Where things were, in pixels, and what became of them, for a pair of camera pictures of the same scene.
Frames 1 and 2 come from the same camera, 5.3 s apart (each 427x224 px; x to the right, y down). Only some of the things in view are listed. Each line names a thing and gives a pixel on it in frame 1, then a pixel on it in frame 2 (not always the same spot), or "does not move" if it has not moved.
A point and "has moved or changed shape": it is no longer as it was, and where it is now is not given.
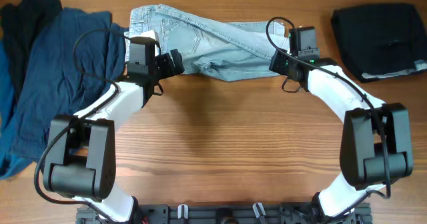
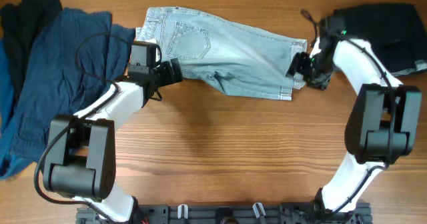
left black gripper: (170, 64) -> (174, 71)
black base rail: (226, 213) does not move
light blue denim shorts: (221, 51) has moved or changed shape
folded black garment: (381, 40) does not move
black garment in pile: (20, 25) does not move
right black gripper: (277, 62) -> (297, 64)
